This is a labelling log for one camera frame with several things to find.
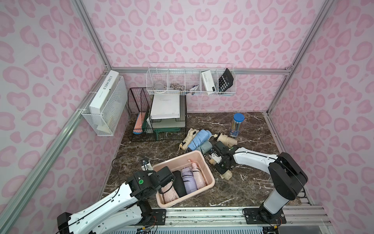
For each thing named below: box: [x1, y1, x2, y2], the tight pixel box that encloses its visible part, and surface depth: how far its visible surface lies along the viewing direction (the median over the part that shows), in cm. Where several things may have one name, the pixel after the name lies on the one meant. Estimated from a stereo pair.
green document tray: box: [146, 117, 186, 141], surface depth 92 cm
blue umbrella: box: [187, 129, 213, 151], surface depth 97 cm
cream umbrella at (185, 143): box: [176, 128, 200, 154], surface depth 100 cm
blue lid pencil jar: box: [229, 112, 246, 139], surface depth 97 cm
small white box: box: [201, 69, 217, 92], surface depth 94 cm
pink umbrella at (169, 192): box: [158, 180, 180, 204], surface depth 75 cm
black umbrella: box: [171, 170, 188, 198], surface depth 84 cm
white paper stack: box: [150, 93, 181, 120], surface depth 95 cm
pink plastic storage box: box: [152, 150, 216, 208], surface depth 81 cm
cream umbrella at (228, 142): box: [213, 132, 238, 149], surface depth 100 cm
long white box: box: [88, 70, 120, 115], surface depth 71 cm
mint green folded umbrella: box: [195, 140, 213, 155], surface depth 97 cm
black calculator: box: [218, 67, 234, 92], surface depth 93 cm
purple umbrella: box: [180, 166, 199, 195], surface depth 84 cm
